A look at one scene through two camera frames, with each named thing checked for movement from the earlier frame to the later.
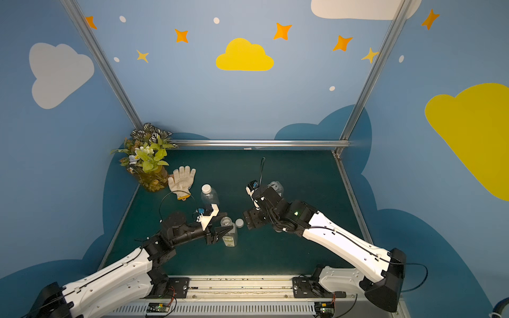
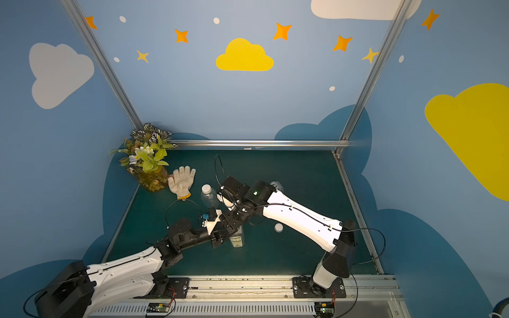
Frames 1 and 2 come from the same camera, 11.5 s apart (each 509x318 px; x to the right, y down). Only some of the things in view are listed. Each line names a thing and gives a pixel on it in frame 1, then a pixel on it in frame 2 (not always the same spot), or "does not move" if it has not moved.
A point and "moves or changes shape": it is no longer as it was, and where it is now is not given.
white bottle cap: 206,189 does not move
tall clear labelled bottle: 230,237 moves or changes shape
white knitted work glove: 181,181 does not move
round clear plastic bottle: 209,195 does not move
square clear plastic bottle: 277,187 does not move
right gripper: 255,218 -> 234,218
